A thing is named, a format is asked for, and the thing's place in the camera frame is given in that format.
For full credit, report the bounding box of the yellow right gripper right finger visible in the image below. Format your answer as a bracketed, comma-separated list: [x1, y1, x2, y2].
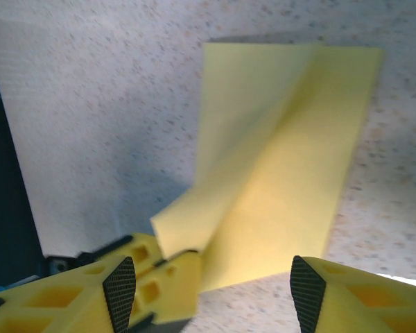
[290, 255, 416, 333]

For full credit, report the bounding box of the yellow cloth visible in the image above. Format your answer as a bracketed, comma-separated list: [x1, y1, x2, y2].
[148, 42, 385, 291]

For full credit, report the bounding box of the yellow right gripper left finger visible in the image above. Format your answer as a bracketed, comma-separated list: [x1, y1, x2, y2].
[0, 255, 137, 333]

